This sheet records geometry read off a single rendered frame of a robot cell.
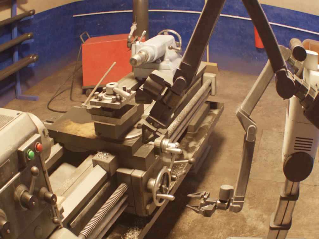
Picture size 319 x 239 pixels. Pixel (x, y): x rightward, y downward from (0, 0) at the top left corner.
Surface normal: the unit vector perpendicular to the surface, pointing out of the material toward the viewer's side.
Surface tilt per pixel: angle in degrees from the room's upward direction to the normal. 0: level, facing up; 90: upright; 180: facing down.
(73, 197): 36
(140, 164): 90
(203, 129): 0
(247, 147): 82
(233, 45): 90
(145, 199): 90
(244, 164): 76
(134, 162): 90
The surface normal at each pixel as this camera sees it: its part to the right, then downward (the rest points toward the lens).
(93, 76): -0.02, 0.44
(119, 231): -0.03, -0.90
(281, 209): -0.29, 0.43
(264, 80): -0.21, 0.18
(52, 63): 0.93, 0.14
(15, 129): 0.64, -0.54
